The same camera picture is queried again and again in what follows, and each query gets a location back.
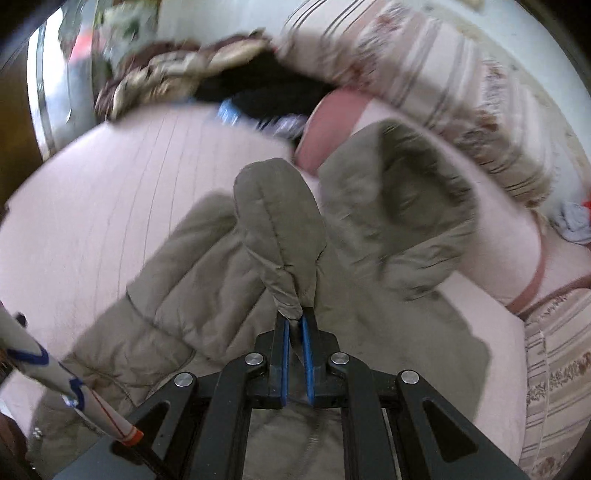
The striped floral sheet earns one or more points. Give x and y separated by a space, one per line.
558 383

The brown floral blanket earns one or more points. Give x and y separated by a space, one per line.
171 74

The black cloth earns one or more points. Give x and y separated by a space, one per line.
272 87

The pink pillow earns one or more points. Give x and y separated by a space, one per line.
332 124

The olive padded jacket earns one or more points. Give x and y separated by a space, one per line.
383 217

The green patterned cloth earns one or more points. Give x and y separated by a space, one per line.
122 23

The blue packet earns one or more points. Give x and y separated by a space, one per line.
229 113

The grey cloth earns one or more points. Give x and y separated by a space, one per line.
572 224

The striped floral pillow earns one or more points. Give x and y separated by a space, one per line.
415 60

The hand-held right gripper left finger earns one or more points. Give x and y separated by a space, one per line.
285 364

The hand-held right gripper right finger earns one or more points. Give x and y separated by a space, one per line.
306 364

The pink bed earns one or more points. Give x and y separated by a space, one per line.
138 175

